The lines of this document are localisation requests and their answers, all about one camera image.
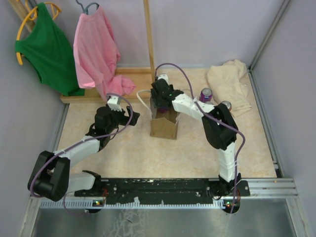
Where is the yellow hanger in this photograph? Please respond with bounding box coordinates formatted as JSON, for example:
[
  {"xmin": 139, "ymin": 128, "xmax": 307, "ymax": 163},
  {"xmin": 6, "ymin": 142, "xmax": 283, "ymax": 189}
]
[{"xmin": 15, "ymin": 1, "xmax": 62, "ymax": 66}]

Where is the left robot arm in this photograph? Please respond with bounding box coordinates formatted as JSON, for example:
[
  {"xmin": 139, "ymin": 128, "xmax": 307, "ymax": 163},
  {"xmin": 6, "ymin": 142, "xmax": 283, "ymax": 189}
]
[{"xmin": 28, "ymin": 106, "xmax": 140, "ymax": 201}]

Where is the red cola can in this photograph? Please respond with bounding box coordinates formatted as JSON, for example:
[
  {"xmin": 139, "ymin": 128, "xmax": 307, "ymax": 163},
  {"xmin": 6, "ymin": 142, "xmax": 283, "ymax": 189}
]
[{"xmin": 221, "ymin": 101, "xmax": 232, "ymax": 111}]

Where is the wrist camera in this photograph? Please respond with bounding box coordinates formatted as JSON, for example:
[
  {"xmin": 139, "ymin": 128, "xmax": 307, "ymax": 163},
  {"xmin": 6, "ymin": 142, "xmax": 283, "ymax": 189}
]
[
  {"xmin": 155, "ymin": 74, "xmax": 169, "ymax": 84},
  {"xmin": 107, "ymin": 95, "xmax": 122, "ymax": 112}
]

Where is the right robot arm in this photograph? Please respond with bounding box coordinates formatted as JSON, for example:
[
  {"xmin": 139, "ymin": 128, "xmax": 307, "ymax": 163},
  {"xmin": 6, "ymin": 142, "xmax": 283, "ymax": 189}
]
[{"xmin": 151, "ymin": 77, "xmax": 238, "ymax": 196}]

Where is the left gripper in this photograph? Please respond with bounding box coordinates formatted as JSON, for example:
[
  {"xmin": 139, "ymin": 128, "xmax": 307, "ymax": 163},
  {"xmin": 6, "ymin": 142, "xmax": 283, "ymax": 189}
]
[{"xmin": 106, "ymin": 106, "xmax": 140, "ymax": 134}]

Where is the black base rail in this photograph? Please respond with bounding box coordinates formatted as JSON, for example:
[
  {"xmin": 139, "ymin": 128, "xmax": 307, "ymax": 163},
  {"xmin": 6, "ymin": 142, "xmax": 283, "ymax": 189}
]
[{"xmin": 75, "ymin": 178, "xmax": 250, "ymax": 213}]

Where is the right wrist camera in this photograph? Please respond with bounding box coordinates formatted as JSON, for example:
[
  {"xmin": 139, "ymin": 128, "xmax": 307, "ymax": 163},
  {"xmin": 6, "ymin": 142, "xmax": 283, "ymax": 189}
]
[{"xmin": 155, "ymin": 74, "xmax": 169, "ymax": 84}]

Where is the aluminium frame profile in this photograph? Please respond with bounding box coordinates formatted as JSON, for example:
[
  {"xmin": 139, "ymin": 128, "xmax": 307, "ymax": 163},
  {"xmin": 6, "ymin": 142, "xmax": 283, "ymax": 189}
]
[{"xmin": 29, "ymin": 178, "xmax": 298, "ymax": 213}]

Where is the brown canvas bag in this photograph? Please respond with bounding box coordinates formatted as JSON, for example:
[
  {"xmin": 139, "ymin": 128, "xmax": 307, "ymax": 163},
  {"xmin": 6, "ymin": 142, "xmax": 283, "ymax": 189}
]
[{"xmin": 136, "ymin": 89, "xmax": 180, "ymax": 140}]

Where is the grey hanger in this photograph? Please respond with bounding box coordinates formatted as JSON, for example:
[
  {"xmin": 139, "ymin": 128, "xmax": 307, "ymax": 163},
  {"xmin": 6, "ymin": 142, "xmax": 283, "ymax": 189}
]
[{"xmin": 76, "ymin": 0, "xmax": 100, "ymax": 15}]

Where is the pink t-shirt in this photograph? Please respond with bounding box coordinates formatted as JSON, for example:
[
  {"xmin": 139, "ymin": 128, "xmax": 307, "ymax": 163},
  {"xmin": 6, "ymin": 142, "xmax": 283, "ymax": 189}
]
[{"xmin": 73, "ymin": 7, "xmax": 136, "ymax": 101}]

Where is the green tank top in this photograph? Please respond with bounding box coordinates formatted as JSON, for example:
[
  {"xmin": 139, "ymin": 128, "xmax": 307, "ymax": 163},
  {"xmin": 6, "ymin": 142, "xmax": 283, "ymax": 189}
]
[{"xmin": 15, "ymin": 2, "xmax": 84, "ymax": 96}]

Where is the wooden clothes rack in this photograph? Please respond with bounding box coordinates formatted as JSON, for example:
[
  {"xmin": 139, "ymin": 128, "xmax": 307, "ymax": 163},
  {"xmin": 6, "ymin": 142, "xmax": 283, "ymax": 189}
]
[{"xmin": 9, "ymin": 0, "xmax": 155, "ymax": 104}]

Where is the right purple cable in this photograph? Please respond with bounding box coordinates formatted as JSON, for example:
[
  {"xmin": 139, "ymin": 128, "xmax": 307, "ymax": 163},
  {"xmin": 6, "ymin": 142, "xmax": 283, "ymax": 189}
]
[{"xmin": 155, "ymin": 63, "xmax": 246, "ymax": 215}]

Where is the beige folded cloth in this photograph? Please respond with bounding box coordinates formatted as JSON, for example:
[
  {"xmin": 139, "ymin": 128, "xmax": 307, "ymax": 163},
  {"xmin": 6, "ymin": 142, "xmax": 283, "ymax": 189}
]
[{"xmin": 206, "ymin": 59, "xmax": 251, "ymax": 117}]

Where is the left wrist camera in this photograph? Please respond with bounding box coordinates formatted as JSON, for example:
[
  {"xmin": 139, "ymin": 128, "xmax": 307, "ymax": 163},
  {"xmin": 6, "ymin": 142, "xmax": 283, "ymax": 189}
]
[{"xmin": 107, "ymin": 95, "xmax": 122, "ymax": 112}]

